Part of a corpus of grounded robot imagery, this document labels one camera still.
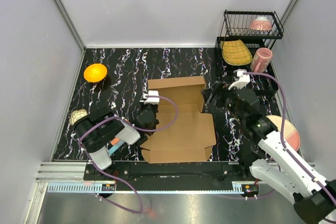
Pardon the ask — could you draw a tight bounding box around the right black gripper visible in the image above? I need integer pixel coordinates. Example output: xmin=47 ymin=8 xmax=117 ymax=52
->
xmin=200 ymin=80 xmax=245 ymax=122

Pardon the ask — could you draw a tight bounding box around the brown cardboard box sheet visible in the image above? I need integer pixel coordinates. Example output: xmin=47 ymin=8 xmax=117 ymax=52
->
xmin=141 ymin=76 xmax=216 ymax=164

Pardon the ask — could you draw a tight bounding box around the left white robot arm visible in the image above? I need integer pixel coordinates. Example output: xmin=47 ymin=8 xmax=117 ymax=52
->
xmin=69 ymin=102 xmax=159 ymax=180

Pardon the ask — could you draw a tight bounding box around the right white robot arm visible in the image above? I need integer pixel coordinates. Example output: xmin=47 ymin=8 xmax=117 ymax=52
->
xmin=202 ymin=82 xmax=335 ymax=223

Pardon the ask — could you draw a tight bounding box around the orange marker pen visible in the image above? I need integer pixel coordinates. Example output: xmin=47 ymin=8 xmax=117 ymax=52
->
xmin=110 ymin=137 xmax=124 ymax=146

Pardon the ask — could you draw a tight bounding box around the blue marker pen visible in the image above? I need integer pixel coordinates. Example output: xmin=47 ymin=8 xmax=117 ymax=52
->
xmin=109 ymin=141 xmax=124 ymax=155

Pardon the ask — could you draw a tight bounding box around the black marble table mat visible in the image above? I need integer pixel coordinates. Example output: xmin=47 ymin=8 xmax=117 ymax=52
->
xmin=52 ymin=47 xmax=305 ymax=162

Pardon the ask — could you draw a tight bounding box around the yellow woven plate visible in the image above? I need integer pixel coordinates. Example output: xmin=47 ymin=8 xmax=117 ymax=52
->
xmin=220 ymin=39 xmax=253 ymax=66

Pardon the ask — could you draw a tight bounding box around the pink mug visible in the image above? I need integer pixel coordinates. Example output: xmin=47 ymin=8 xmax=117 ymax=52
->
xmin=250 ymin=48 xmax=273 ymax=73

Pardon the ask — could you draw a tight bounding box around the orange bowl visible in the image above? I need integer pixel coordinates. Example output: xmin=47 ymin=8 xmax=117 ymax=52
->
xmin=83 ymin=63 xmax=108 ymax=83

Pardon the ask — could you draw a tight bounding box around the small floral patterned bowl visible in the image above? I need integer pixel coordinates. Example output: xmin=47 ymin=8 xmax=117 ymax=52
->
xmin=69 ymin=109 xmax=88 ymax=125

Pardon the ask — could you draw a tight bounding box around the pink patterned bowl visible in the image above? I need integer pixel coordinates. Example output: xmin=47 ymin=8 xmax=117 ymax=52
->
xmin=249 ymin=16 xmax=272 ymax=31

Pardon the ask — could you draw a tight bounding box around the pink round plate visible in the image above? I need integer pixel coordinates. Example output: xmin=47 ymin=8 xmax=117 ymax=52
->
xmin=266 ymin=115 xmax=300 ymax=152

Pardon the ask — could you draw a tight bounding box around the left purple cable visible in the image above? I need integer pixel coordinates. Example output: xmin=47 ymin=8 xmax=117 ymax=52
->
xmin=77 ymin=95 xmax=179 ymax=213

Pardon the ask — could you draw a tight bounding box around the purple cable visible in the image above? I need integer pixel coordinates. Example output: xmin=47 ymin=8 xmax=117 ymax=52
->
xmin=77 ymin=95 xmax=179 ymax=213
xmin=237 ymin=71 xmax=336 ymax=222

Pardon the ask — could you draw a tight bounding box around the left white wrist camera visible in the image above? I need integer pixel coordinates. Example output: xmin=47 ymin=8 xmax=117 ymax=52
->
xmin=140 ymin=90 xmax=160 ymax=105

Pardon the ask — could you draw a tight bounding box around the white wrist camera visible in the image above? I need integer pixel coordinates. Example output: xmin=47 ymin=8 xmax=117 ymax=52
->
xmin=228 ymin=69 xmax=250 ymax=90
xmin=140 ymin=90 xmax=160 ymax=105

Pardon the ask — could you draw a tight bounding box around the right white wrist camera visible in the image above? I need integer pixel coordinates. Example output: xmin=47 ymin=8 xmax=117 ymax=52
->
xmin=228 ymin=69 xmax=250 ymax=90

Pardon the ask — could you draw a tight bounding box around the black wire dish rack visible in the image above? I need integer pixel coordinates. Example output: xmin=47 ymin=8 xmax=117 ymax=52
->
xmin=215 ymin=10 xmax=284 ymax=83

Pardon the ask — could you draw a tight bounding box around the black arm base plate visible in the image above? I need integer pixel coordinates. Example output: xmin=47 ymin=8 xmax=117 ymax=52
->
xmin=83 ymin=160 xmax=259 ymax=192

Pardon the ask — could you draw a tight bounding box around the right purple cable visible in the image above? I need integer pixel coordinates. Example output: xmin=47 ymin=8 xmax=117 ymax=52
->
xmin=237 ymin=71 xmax=336 ymax=222

